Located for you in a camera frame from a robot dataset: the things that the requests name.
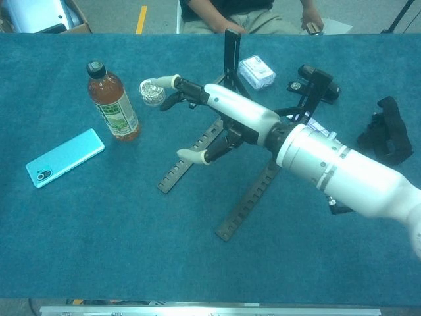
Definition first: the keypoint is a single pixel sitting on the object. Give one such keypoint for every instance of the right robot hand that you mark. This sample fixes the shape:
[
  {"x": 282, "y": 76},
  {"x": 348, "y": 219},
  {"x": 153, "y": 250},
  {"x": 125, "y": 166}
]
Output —
[{"x": 240, "y": 108}]

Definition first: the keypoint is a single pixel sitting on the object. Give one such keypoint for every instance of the folding black stand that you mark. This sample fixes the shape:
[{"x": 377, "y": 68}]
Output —
[{"x": 233, "y": 52}]

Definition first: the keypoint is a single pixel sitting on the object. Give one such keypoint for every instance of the clear plastic box purple label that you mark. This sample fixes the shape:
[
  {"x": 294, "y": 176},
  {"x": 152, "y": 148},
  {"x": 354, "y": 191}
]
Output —
[{"x": 260, "y": 74}]

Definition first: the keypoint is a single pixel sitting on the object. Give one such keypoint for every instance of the purple white tube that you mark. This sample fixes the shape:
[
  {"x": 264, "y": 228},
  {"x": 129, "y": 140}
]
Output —
[{"x": 320, "y": 128}]

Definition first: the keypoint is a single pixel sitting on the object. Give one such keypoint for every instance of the seated person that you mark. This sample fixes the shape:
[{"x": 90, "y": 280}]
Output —
[{"x": 256, "y": 19}]

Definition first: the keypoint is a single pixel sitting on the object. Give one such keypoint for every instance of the black stapler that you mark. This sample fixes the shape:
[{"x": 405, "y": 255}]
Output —
[{"x": 332, "y": 92}]

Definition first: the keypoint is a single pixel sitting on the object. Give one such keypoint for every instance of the white chair leg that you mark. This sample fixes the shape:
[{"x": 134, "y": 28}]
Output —
[{"x": 178, "y": 19}]

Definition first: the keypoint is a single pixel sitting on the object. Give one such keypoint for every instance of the phone in person's hand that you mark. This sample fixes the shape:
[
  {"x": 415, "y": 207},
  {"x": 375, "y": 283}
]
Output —
[{"x": 312, "y": 27}]

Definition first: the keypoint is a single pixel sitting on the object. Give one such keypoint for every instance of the amber tea bottle green label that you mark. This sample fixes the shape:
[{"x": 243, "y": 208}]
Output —
[{"x": 115, "y": 108}]

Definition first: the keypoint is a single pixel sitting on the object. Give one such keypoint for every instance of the yellow floor tape strip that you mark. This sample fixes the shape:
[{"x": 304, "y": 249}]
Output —
[{"x": 141, "y": 19}]

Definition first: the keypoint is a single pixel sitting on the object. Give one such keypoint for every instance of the cardboard box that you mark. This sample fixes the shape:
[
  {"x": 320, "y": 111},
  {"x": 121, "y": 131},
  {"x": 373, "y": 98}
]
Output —
[{"x": 84, "y": 28}]

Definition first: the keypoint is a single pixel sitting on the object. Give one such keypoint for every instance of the light blue smartphone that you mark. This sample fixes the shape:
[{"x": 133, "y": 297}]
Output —
[{"x": 65, "y": 158}]

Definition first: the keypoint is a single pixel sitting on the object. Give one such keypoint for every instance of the black tripod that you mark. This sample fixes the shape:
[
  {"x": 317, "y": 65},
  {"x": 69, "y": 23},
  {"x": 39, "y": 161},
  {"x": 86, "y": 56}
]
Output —
[{"x": 399, "y": 16}]

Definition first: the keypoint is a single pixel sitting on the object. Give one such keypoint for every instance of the teal table cloth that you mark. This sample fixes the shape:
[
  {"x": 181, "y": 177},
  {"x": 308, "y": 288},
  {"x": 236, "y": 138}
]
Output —
[{"x": 98, "y": 230}]

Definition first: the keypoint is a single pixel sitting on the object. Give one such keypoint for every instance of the white plastic appliance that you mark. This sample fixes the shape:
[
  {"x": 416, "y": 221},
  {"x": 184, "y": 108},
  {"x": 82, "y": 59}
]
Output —
[{"x": 33, "y": 13}]

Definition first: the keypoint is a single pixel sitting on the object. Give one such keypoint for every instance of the yellow plastic item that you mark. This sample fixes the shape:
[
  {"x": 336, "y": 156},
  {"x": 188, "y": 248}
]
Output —
[{"x": 76, "y": 301}]

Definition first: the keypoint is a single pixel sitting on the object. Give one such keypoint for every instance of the aluminium profile rail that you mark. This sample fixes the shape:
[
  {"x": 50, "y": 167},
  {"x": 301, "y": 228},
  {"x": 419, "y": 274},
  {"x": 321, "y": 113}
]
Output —
[{"x": 197, "y": 311}]

